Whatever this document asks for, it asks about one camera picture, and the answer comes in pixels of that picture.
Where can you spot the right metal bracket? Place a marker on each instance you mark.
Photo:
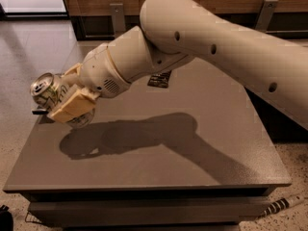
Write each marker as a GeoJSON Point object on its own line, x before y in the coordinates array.
{"type": "Point", "coordinates": [265, 15]}

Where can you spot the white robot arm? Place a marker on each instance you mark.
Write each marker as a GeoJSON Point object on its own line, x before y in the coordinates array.
{"type": "Point", "coordinates": [171, 34]}

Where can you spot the left metal bracket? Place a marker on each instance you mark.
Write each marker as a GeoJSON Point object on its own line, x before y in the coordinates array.
{"type": "Point", "coordinates": [118, 18]}

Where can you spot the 7up soda can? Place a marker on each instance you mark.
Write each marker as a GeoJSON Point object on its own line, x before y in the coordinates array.
{"type": "Point", "coordinates": [47, 91]}

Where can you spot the metal bracket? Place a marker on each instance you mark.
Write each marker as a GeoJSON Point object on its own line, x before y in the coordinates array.
{"type": "Point", "coordinates": [265, 15]}
{"type": "Point", "coordinates": [118, 18]}

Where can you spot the black object floor corner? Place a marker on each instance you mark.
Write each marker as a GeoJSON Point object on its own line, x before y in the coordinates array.
{"type": "Point", "coordinates": [6, 219]}

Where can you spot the grey table drawer unit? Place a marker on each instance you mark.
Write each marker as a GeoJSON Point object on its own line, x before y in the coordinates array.
{"type": "Point", "coordinates": [128, 209]}

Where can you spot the black snack bar wrapper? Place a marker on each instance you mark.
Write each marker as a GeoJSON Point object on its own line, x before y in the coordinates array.
{"type": "Point", "coordinates": [159, 80]}

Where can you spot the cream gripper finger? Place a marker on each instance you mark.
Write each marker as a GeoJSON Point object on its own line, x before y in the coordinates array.
{"type": "Point", "coordinates": [76, 102]}
{"type": "Point", "coordinates": [72, 76]}

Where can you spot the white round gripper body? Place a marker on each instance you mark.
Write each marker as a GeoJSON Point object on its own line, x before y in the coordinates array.
{"type": "Point", "coordinates": [97, 71]}

